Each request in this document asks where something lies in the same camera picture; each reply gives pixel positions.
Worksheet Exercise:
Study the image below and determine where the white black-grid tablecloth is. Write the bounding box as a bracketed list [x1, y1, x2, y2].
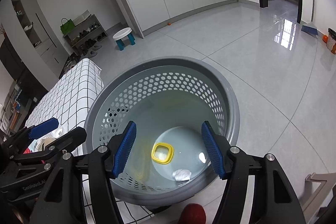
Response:
[25, 58, 154, 223]

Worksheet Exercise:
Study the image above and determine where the yellow-rimmed square lid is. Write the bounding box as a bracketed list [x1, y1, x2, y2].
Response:
[151, 143, 174, 165]

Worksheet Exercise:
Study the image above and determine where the grey perforated laundry basket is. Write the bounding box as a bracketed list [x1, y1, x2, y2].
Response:
[83, 57, 240, 206]

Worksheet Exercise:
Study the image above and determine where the red object at bottom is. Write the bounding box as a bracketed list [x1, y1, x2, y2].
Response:
[177, 203, 206, 224]

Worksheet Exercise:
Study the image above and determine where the grey shoe rack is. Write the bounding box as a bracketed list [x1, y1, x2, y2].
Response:
[63, 14, 107, 56]

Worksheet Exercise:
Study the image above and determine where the green handbag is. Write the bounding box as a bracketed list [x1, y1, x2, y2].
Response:
[60, 18, 75, 35]

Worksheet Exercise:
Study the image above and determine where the white stool with teal legs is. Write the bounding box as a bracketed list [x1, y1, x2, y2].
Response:
[113, 27, 135, 51]

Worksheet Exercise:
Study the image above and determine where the orange toy near wall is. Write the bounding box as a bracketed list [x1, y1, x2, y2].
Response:
[322, 35, 328, 43]

